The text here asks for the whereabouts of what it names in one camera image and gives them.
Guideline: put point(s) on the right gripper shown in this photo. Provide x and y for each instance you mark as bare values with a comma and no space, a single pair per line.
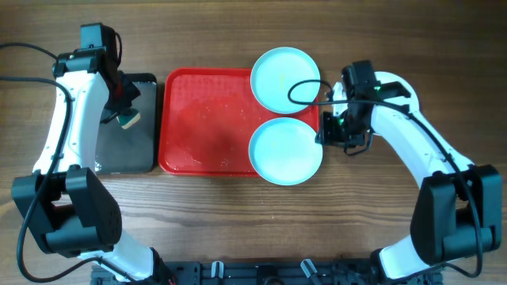
329,134

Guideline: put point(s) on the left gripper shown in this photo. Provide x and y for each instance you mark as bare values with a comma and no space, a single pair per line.
133,93

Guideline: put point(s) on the green and yellow sponge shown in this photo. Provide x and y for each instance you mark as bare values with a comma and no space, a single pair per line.
128,118

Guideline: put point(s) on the teal round plate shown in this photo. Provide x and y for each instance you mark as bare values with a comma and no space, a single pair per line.
283,151
284,79

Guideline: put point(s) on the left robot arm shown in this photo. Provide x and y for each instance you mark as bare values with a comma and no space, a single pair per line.
64,206

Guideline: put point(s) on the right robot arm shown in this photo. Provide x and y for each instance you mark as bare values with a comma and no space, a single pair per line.
457,216

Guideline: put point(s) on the black rectangular tray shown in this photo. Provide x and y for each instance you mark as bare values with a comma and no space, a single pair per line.
131,150

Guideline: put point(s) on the red plastic tray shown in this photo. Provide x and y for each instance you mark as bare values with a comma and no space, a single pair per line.
208,117

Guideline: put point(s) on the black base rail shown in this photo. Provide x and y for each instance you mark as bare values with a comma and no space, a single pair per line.
342,272

